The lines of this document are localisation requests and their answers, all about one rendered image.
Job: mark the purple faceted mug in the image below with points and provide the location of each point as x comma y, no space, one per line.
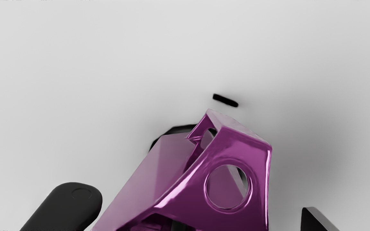
178,186

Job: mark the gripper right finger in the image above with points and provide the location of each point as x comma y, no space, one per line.
316,222

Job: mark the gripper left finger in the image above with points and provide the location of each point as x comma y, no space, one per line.
64,208

